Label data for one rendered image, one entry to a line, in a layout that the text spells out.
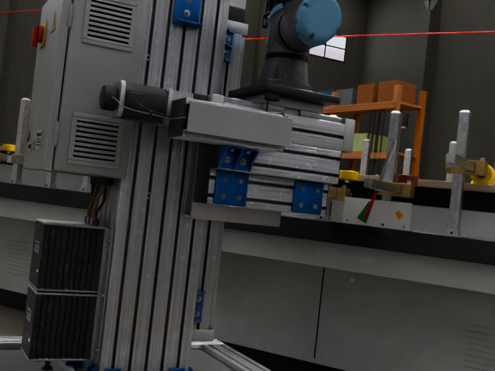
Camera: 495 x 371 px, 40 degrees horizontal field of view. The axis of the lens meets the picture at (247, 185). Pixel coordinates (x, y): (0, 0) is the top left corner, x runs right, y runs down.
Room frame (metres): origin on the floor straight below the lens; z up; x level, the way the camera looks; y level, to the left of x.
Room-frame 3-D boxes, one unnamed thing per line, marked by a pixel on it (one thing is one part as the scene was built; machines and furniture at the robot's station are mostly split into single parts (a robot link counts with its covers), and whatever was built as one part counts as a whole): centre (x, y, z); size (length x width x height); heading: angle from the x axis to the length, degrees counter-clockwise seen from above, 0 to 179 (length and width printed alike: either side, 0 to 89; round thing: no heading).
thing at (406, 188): (2.50, -0.54, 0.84); 0.14 x 0.06 x 0.05; 59
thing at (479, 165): (2.37, -0.76, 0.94); 0.14 x 0.06 x 0.05; 59
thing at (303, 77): (1.81, -0.07, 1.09); 0.15 x 0.15 x 0.10
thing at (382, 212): (2.50, -0.48, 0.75); 0.26 x 0.01 x 0.10; 59
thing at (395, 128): (2.51, -0.52, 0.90); 0.04 x 0.04 x 0.48; 59
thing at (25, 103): (3.52, 1.20, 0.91); 0.04 x 0.04 x 0.48; 59
